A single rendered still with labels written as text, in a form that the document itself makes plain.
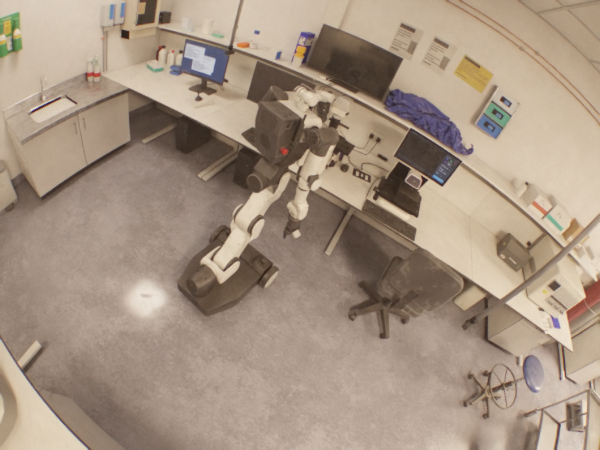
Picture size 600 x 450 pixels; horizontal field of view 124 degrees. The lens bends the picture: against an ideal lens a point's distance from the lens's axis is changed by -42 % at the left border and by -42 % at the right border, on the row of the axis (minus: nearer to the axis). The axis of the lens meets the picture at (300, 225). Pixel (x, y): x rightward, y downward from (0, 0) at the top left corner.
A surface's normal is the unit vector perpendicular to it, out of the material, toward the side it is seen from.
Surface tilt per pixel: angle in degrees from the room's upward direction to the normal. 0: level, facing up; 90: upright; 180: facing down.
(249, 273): 0
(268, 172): 41
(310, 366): 0
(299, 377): 0
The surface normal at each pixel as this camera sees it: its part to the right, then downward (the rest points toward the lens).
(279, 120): -0.70, 0.30
